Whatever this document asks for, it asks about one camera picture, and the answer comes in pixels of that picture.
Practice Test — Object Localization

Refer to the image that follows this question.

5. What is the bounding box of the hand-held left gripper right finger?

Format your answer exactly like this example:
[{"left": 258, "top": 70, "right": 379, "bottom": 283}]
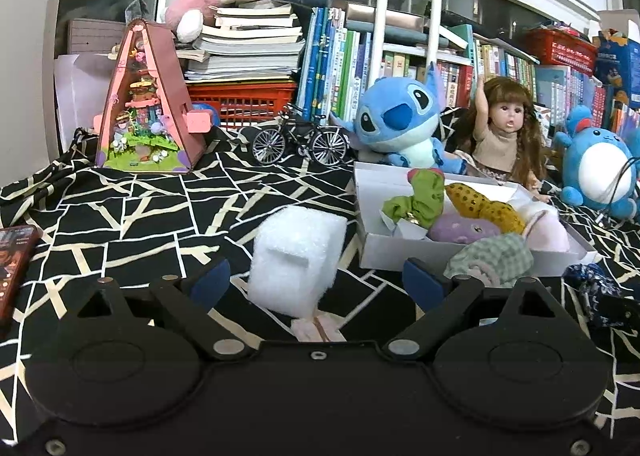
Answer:
[{"left": 381, "top": 257, "right": 587, "bottom": 363}]

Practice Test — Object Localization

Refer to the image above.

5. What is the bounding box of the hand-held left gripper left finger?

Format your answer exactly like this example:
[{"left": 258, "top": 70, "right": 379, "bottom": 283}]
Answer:
[{"left": 57, "top": 257, "right": 262, "bottom": 363}]

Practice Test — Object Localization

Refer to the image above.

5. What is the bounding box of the white cardboard box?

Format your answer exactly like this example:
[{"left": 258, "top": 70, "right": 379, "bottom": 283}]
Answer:
[{"left": 352, "top": 161, "right": 598, "bottom": 277}]

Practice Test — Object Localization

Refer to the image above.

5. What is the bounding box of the purple plush toy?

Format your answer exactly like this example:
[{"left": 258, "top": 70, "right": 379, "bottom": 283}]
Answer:
[{"left": 427, "top": 213, "right": 502, "bottom": 244}]

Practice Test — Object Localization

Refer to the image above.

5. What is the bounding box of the green checked cloth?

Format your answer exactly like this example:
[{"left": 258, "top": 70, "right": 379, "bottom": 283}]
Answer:
[{"left": 444, "top": 233, "right": 535, "bottom": 287}]

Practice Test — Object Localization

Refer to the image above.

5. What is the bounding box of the green and pink cloth toy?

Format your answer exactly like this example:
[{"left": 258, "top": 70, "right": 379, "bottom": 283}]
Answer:
[{"left": 381, "top": 167, "right": 447, "bottom": 230}]

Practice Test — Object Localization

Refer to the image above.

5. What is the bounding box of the white foam block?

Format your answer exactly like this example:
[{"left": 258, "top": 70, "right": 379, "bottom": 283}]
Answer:
[{"left": 248, "top": 206, "right": 348, "bottom": 319}]

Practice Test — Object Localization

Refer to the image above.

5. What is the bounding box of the gold sequin plush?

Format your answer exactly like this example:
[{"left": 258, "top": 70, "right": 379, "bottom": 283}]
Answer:
[{"left": 445, "top": 182, "right": 527, "bottom": 235}]

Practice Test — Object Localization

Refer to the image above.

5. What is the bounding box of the blue floral cloth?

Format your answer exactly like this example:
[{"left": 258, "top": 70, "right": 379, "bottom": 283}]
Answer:
[{"left": 562, "top": 262, "right": 626, "bottom": 329}]

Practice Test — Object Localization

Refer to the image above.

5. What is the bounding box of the black white patterned blanket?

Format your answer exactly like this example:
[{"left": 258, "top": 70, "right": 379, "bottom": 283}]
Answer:
[{"left": 0, "top": 109, "right": 640, "bottom": 442}]

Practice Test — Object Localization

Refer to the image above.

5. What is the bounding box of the pink triangular dollhouse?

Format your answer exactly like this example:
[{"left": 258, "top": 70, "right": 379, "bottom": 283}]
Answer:
[{"left": 94, "top": 19, "right": 213, "bottom": 173}]

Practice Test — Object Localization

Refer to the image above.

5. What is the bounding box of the blue alien plush toy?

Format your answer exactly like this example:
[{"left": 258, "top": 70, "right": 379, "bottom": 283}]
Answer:
[{"left": 327, "top": 61, "right": 468, "bottom": 174}]

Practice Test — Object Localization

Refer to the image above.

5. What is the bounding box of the blue ball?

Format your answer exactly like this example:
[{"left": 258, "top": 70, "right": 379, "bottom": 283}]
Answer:
[{"left": 192, "top": 103, "right": 221, "bottom": 128}]

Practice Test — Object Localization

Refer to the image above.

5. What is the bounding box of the miniature black bicycle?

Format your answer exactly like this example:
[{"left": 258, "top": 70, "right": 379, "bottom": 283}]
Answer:
[{"left": 251, "top": 104, "right": 348, "bottom": 167}]

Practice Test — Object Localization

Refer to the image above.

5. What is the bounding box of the brown-haired doll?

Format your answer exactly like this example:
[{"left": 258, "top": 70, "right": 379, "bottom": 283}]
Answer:
[{"left": 452, "top": 75, "right": 556, "bottom": 204}]

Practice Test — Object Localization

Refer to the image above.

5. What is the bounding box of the red plastic basket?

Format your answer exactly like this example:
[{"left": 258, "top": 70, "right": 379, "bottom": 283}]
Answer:
[
  {"left": 187, "top": 81, "right": 298, "bottom": 133},
  {"left": 525, "top": 28, "right": 599, "bottom": 68}
]

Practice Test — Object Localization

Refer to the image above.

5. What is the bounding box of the smartphone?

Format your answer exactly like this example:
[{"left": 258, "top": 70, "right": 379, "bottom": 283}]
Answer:
[{"left": 0, "top": 225, "right": 41, "bottom": 329}]

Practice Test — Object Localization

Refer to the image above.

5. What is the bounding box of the blue round plush toy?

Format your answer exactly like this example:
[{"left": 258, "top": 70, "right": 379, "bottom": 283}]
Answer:
[{"left": 552, "top": 105, "right": 638, "bottom": 219}]

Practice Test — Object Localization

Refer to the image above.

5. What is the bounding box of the white paper board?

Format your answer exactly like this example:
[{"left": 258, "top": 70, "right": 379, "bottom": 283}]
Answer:
[{"left": 54, "top": 52, "right": 118, "bottom": 152}]

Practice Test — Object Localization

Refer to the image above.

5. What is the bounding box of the stack of books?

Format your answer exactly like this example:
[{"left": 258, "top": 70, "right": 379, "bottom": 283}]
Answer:
[{"left": 175, "top": 1, "right": 307, "bottom": 83}]

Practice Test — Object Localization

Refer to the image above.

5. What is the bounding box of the row of upright books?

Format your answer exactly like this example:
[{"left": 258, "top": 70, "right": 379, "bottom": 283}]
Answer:
[{"left": 297, "top": 6, "right": 640, "bottom": 137}]

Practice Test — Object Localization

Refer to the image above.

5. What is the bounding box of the blue white plush toy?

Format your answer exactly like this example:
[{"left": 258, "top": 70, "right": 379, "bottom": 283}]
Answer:
[{"left": 624, "top": 129, "right": 640, "bottom": 217}]

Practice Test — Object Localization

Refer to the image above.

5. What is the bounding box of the grey ribbed box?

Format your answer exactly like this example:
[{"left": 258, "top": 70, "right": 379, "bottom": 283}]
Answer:
[{"left": 67, "top": 19, "right": 126, "bottom": 57}]

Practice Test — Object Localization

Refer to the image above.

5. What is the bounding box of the silver metallic box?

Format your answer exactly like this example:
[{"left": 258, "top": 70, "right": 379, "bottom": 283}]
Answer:
[{"left": 345, "top": 1, "right": 432, "bottom": 33}]

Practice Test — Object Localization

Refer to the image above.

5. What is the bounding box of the pink plush toy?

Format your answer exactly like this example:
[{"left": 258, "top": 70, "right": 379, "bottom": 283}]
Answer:
[{"left": 162, "top": 0, "right": 263, "bottom": 43}]

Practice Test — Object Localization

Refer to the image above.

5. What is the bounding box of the blue printed carton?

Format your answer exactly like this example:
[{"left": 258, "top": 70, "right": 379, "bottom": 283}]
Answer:
[{"left": 592, "top": 9, "right": 640, "bottom": 97}]

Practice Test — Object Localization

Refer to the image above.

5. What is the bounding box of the black cable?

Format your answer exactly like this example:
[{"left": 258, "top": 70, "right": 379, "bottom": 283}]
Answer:
[{"left": 597, "top": 156, "right": 640, "bottom": 222}]

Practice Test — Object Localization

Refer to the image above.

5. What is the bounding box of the white pipe frame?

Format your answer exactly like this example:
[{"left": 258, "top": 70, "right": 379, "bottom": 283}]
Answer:
[{"left": 365, "top": 0, "right": 446, "bottom": 87}]

